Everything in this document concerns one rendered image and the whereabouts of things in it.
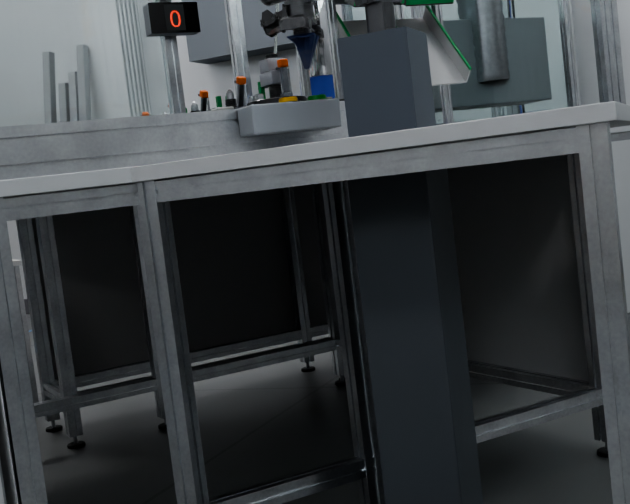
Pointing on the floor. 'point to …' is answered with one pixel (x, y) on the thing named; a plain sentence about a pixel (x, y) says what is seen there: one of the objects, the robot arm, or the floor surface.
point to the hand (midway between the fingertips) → (305, 52)
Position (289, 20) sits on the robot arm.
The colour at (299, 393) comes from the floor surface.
